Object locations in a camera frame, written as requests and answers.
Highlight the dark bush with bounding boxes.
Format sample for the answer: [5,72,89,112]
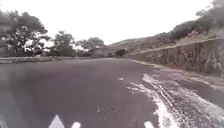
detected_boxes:
[114,48,129,58]

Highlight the dark asphalt road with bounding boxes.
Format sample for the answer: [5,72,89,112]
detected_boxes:
[0,57,224,128]

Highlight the grassy hillside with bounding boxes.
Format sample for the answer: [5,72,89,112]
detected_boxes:
[99,0,224,55]

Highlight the robot's own part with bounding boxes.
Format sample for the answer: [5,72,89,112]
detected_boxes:
[143,120,155,128]
[70,121,82,128]

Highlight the row of trees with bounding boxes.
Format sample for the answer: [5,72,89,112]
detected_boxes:
[0,9,107,58]

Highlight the low stone wall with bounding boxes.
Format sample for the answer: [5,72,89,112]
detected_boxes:
[0,55,101,65]

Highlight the tall stone retaining wall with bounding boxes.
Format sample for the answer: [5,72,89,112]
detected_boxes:
[127,37,224,78]

